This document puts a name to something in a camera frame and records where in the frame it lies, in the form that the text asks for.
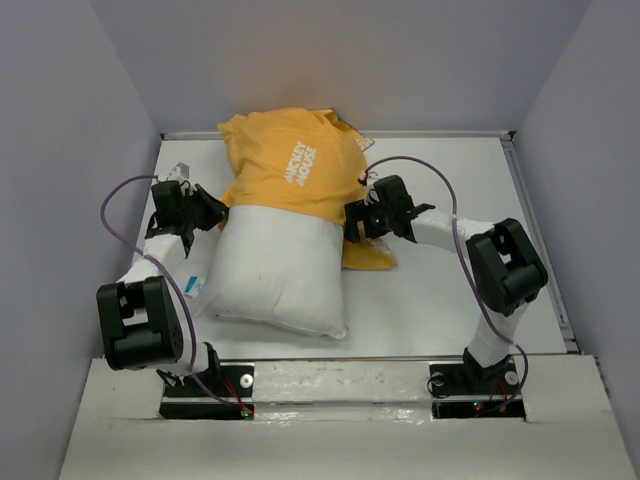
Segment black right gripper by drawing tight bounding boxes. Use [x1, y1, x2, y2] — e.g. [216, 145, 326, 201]
[345, 196, 394, 243]

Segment yellow printed pillowcase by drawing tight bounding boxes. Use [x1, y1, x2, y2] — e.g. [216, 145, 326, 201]
[218, 108, 396, 273]

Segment white pillow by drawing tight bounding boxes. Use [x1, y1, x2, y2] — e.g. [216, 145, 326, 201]
[195, 205, 347, 339]

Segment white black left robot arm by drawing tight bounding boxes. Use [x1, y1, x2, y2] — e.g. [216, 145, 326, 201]
[96, 175, 229, 395]

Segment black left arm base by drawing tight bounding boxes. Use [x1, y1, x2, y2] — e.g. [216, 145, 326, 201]
[156, 345, 255, 421]

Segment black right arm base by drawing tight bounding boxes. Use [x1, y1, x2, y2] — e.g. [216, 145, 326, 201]
[426, 351, 526, 420]

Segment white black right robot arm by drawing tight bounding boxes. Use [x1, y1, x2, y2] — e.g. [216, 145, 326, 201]
[345, 173, 548, 392]

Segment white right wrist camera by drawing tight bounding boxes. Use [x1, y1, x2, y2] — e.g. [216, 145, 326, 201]
[355, 171, 379, 205]

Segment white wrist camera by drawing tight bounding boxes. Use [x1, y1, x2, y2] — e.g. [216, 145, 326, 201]
[157, 162, 190, 184]
[355, 171, 379, 205]

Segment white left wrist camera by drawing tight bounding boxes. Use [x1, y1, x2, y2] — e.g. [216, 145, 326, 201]
[157, 162, 190, 184]

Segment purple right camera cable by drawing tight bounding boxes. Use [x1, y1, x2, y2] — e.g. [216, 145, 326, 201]
[364, 155, 529, 411]

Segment purple camera cable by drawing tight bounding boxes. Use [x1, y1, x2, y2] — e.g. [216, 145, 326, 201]
[364, 155, 529, 411]
[101, 174, 249, 416]

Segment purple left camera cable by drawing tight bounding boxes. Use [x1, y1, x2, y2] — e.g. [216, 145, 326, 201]
[101, 174, 249, 416]

